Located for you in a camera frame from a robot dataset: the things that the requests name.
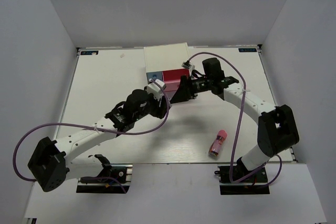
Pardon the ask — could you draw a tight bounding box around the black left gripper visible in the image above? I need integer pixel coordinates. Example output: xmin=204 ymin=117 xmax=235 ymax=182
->
xmin=134 ymin=92 xmax=170 ymax=122

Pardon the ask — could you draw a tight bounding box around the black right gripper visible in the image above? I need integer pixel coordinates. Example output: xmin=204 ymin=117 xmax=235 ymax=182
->
xmin=171 ymin=74 xmax=213 ymax=103

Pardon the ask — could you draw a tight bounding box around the pink drawer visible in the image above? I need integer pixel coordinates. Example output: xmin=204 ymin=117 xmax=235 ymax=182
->
xmin=163 ymin=68 xmax=190 ymax=99

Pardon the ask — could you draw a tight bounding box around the light blue drawer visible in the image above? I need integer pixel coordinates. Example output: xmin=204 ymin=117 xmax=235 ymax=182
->
xmin=146 ymin=71 xmax=164 ymax=83

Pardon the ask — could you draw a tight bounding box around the pink capped clear tube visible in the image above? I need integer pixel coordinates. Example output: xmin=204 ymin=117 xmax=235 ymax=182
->
xmin=208 ymin=130 xmax=227 ymax=158

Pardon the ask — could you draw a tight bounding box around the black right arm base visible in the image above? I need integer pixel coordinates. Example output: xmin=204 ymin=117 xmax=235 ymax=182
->
xmin=214 ymin=166 xmax=270 ymax=195

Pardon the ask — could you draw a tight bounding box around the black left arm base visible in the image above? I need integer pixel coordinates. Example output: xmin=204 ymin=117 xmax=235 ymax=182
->
xmin=76 ymin=165 xmax=133 ymax=194

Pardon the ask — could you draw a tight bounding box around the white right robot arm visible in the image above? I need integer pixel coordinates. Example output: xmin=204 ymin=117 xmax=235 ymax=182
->
xmin=171 ymin=58 xmax=299 ymax=183

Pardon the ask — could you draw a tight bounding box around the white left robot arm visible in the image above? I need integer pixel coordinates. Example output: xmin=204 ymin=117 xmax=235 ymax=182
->
xmin=28 ymin=89 xmax=170 ymax=192

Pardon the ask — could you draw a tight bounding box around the white drawer cabinet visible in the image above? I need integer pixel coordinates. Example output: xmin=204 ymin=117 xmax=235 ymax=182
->
xmin=143 ymin=42 xmax=190 ymax=73

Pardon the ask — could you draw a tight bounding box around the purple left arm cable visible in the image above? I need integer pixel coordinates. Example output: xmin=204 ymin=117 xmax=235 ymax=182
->
xmin=12 ymin=79 xmax=171 ymax=183

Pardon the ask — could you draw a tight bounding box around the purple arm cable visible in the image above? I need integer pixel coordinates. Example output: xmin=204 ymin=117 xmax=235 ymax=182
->
xmin=12 ymin=79 xmax=171 ymax=183
xmin=185 ymin=52 xmax=284 ymax=186

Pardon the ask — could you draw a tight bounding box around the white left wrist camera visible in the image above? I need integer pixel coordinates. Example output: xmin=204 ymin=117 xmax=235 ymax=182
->
xmin=146 ymin=79 xmax=166 ymax=101

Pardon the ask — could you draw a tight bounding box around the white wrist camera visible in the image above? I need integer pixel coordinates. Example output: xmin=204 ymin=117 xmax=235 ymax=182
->
xmin=146 ymin=79 xmax=166 ymax=101
xmin=182 ymin=60 xmax=195 ymax=71

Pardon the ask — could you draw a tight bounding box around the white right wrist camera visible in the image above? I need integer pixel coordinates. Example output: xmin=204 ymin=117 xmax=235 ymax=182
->
xmin=182 ymin=60 xmax=195 ymax=71

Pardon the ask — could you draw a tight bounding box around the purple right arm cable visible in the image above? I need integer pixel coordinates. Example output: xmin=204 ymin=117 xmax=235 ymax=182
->
xmin=185 ymin=52 xmax=284 ymax=186

